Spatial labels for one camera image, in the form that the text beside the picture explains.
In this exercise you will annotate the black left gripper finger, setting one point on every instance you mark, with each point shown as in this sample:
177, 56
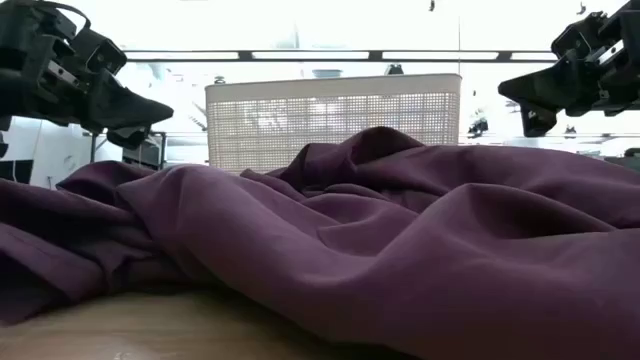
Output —
129, 137
125, 110

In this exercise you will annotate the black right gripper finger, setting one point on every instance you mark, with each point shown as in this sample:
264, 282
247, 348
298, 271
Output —
536, 122
542, 85

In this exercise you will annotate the beige perforated plastic basket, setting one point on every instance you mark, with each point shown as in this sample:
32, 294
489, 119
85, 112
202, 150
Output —
280, 120

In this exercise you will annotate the small dark background object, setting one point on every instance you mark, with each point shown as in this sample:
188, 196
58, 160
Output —
477, 127

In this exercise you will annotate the white cabinet with black panel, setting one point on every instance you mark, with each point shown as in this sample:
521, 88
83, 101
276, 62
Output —
50, 155

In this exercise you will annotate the dark background equipment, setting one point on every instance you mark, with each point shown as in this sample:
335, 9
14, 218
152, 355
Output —
625, 159

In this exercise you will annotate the purple crumpled cloth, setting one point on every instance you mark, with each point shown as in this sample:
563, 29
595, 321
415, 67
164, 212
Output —
400, 240

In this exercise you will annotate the black metal cart frame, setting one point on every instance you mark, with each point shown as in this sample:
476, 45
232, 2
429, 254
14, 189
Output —
147, 152

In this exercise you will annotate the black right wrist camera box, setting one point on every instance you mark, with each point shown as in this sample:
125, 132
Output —
577, 37

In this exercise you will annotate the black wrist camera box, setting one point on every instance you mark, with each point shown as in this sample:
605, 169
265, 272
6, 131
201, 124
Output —
577, 37
102, 54

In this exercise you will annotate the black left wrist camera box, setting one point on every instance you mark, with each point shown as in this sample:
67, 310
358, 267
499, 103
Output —
102, 54

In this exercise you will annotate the dark horizontal window rail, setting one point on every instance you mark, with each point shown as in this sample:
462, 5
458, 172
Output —
310, 55

